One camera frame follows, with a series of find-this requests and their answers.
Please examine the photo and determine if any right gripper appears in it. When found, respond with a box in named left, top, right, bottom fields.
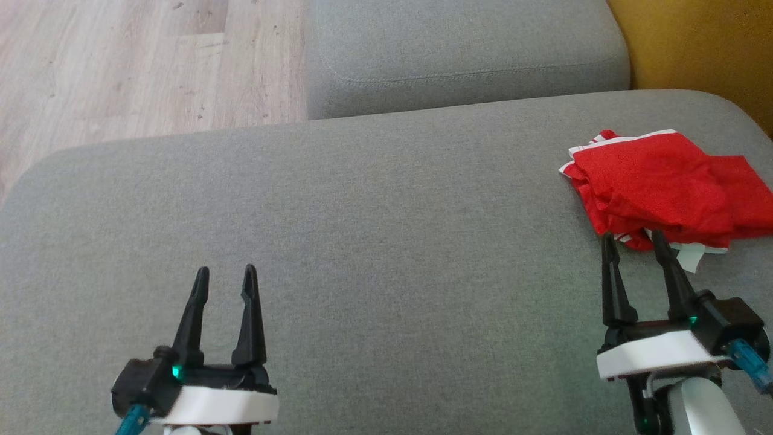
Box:
left=596, top=229, right=732, bottom=381

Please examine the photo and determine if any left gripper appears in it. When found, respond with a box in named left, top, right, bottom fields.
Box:
left=150, top=264, right=280, bottom=435

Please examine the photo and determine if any red jersey with white sleeves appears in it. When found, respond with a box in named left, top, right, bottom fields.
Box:
left=558, top=129, right=773, bottom=274

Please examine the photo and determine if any large grey sofa seat cushion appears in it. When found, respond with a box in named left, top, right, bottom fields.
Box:
left=0, top=89, right=773, bottom=435

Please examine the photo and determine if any yellow sofa backrest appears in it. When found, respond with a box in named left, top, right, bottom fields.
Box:
left=606, top=0, right=773, bottom=138

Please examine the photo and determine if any small grey sofa seat cushion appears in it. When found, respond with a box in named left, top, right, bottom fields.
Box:
left=306, top=0, right=632, bottom=120

